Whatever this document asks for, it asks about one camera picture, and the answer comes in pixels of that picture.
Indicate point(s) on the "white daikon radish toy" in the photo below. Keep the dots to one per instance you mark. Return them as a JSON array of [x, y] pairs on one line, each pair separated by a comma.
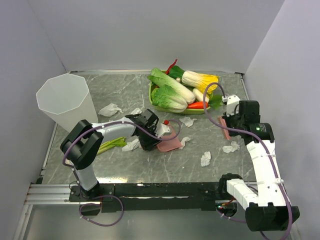
[[199, 95]]

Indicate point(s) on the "red chili pepper toy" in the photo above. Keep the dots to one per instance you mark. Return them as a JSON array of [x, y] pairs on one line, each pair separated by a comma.
[[170, 67]]

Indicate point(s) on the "pink plastic dustpan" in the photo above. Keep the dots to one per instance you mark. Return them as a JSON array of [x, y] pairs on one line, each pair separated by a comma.
[[169, 145]]

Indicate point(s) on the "paper scrap right side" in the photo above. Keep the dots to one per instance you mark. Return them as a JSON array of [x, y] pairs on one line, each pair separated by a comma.
[[234, 146]]

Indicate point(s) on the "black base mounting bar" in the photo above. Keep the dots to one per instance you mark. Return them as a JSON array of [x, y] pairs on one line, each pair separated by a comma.
[[114, 197]]

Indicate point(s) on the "paper scrap front centre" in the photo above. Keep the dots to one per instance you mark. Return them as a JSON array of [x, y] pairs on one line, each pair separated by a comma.
[[205, 159]]

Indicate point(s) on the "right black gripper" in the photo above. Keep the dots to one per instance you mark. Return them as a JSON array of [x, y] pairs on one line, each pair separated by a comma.
[[228, 119]]

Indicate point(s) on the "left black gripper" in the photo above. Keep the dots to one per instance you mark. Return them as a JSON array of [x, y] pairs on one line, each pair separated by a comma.
[[147, 145]]

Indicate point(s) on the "orange carrot toy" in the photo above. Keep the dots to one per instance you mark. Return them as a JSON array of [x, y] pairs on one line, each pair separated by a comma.
[[198, 105]]

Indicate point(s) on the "yellow leaf napa cabbage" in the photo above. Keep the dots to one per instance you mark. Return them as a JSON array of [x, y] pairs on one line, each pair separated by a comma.
[[198, 80]]

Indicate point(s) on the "paper scrap left of dustpan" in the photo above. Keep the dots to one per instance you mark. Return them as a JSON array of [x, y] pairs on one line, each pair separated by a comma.
[[130, 146]]

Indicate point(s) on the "front green lettuce head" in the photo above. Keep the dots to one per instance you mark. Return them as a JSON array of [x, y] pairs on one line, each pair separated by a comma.
[[165, 97]]

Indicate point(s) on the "paper scrap behind celery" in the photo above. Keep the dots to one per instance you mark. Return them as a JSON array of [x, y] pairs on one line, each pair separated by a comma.
[[136, 111]]

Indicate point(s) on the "large paper scrap by bin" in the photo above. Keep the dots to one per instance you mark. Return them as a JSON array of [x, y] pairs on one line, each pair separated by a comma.
[[110, 110]]

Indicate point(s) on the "green plastic tray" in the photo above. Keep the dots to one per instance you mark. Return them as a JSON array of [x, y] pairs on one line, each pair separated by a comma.
[[186, 111]]

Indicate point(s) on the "paper scrap beside dustpan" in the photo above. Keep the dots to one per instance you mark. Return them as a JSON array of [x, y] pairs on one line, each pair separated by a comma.
[[184, 141]]

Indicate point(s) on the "dark green leafy vegetable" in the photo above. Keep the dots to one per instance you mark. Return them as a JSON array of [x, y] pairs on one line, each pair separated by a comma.
[[176, 72]]

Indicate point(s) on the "aluminium frame rail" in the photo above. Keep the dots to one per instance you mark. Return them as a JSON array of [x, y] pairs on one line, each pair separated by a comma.
[[269, 217]]

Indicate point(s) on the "translucent white trash bin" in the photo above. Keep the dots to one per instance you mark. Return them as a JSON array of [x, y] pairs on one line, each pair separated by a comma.
[[66, 99]]

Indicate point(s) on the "pink hand brush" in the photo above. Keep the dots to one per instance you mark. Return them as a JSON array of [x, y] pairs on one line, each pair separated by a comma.
[[225, 131]]

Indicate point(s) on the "celery stalk toy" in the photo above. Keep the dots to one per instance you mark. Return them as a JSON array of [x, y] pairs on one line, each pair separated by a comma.
[[112, 143]]

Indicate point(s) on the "long green romaine lettuce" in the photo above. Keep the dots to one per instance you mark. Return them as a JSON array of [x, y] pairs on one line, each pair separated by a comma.
[[160, 79]]

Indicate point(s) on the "paper scrap near tray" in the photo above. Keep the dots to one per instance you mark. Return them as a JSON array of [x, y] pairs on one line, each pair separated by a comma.
[[187, 121]]

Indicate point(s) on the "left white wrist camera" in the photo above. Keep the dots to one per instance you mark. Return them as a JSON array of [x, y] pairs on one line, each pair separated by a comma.
[[162, 130]]

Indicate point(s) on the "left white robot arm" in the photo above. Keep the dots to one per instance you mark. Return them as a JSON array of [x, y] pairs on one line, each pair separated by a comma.
[[88, 184]]

